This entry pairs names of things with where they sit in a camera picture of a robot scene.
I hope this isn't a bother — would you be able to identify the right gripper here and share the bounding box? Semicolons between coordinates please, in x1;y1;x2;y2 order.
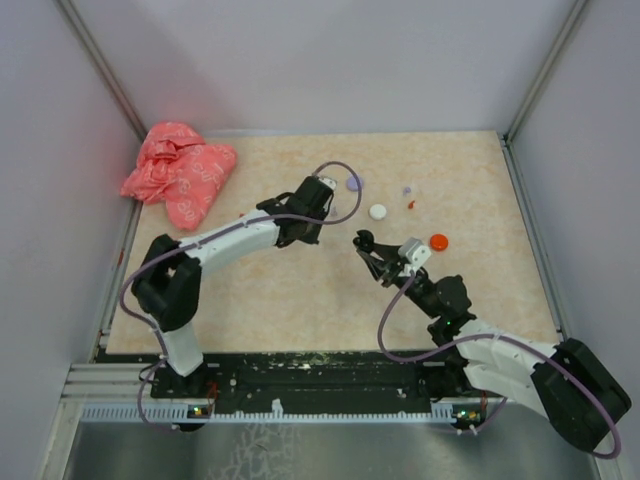
360;239;441;319

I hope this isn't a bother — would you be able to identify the black earbud charging case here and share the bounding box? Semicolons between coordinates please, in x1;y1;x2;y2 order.
353;230;375;252

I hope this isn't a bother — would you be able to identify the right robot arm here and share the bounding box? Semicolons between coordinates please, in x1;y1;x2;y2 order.
353;230;632;453

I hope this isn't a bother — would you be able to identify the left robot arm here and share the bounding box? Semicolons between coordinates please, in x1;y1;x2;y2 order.
131;176;337;397

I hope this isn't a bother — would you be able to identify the white earbud charging case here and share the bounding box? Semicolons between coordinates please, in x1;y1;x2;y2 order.
368;204;388;221

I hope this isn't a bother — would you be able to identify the orange earbud charging case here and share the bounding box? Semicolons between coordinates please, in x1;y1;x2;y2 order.
429;233;449;252

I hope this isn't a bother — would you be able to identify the purple earbud charging case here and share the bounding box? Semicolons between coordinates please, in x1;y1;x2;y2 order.
346;175;364;192

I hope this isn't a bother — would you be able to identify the pink crumpled cloth bag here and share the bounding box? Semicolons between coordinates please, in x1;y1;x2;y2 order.
120;122;238;231

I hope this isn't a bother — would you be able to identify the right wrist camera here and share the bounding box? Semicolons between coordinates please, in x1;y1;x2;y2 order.
398;237;431;267

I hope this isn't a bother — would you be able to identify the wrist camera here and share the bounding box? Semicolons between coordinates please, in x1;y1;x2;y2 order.
398;237;431;267
319;176;337;191

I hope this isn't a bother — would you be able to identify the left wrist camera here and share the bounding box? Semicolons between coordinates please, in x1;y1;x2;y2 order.
319;176;337;191

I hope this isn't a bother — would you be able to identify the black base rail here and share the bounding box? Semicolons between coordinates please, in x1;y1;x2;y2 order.
151;351;480;415

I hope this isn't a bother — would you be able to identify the white cable duct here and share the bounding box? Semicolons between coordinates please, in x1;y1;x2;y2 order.
80;400;457;424

